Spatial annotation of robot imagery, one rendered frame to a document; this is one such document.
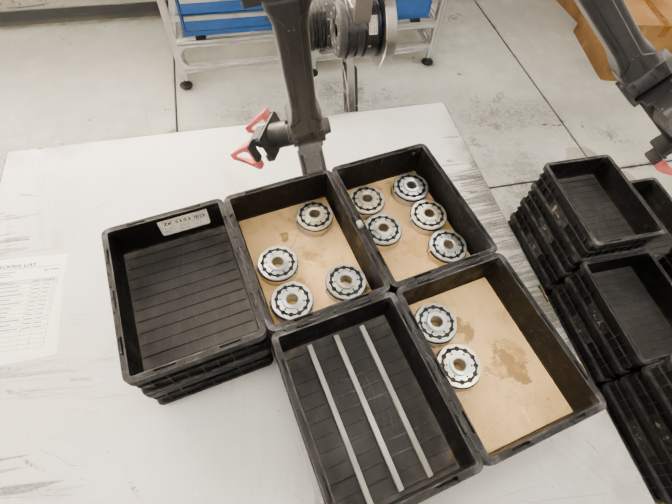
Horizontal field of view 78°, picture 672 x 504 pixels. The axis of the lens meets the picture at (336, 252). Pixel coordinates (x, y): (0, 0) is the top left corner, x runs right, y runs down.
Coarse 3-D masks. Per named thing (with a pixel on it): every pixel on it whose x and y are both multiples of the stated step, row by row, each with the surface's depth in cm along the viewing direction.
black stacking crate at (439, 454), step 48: (288, 336) 91; (384, 336) 101; (336, 384) 95; (384, 384) 95; (432, 384) 88; (336, 432) 90; (384, 432) 90; (432, 432) 91; (336, 480) 85; (384, 480) 85; (432, 480) 86
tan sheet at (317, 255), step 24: (264, 216) 118; (288, 216) 118; (264, 240) 114; (288, 240) 114; (312, 240) 115; (336, 240) 115; (312, 264) 111; (336, 264) 111; (264, 288) 106; (312, 288) 107
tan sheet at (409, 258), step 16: (384, 192) 125; (384, 208) 122; (400, 208) 122; (400, 224) 119; (448, 224) 120; (400, 240) 116; (416, 240) 116; (384, 256) 113; (400, 256) 113; (416, 256) 114; (400, 272) 111; (416, 272) 111
